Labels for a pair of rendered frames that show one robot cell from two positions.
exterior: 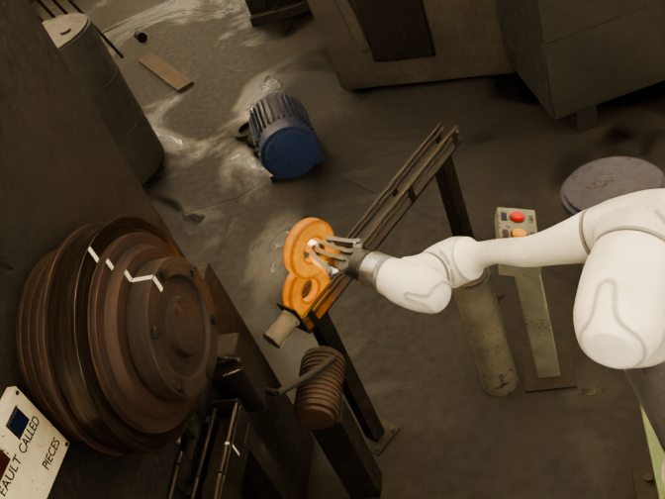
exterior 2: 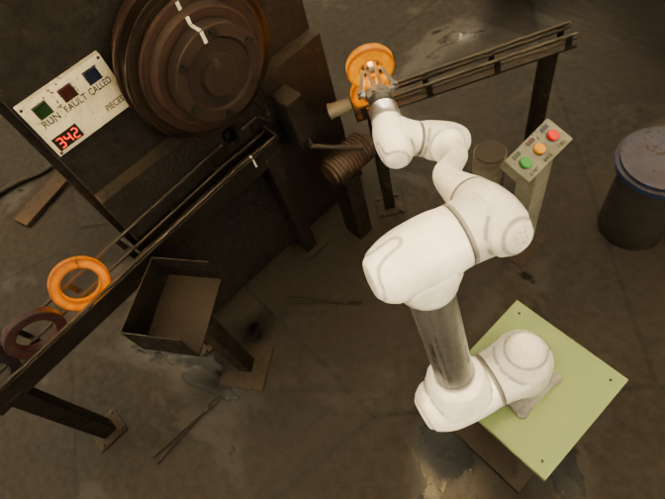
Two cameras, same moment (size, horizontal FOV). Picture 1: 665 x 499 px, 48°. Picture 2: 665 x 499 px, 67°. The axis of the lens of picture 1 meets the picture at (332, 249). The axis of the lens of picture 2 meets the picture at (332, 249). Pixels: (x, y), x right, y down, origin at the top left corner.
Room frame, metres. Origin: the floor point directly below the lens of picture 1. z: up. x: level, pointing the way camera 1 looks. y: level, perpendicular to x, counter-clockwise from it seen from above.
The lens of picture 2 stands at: (0.31, -0.60, 1.98)
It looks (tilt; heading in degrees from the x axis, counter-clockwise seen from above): 57 degrees down; 42
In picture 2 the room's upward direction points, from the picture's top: 21 degrees counter-clockwise
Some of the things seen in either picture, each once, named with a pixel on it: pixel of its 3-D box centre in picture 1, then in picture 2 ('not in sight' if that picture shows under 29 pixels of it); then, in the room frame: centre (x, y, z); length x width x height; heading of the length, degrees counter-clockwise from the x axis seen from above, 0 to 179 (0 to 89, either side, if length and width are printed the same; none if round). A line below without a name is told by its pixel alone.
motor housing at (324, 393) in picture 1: (341, 428); (356, 189); (1.46, 0.19, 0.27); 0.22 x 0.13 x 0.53; 158
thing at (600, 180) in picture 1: (617, 234); (646, 194); (1.78, -0.90, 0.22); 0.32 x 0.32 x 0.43
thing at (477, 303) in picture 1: (485, 331); (486, 194); (1.58, -0.34, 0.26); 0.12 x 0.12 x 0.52
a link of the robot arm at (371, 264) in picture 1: (378, 271); (384, 114); (1.31, -0.08, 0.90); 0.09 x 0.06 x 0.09; 124
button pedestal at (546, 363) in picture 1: (533, 304); (527, 200); (1.56, -0.50, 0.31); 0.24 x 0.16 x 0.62; 158
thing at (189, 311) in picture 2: not in sight; (211, 339); (0.61, 0.39, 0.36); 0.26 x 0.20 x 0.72; 13
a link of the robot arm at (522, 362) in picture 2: not in sight; (520, 362); (0.84, -0.62, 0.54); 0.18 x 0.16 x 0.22; 138
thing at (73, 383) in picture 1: (135, 334); (198, 59); (1.20, 0.44, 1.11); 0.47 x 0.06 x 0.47; 158
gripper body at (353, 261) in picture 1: (354, 262); (379, 97); (1.37, -0.04, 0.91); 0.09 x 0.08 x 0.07; 34
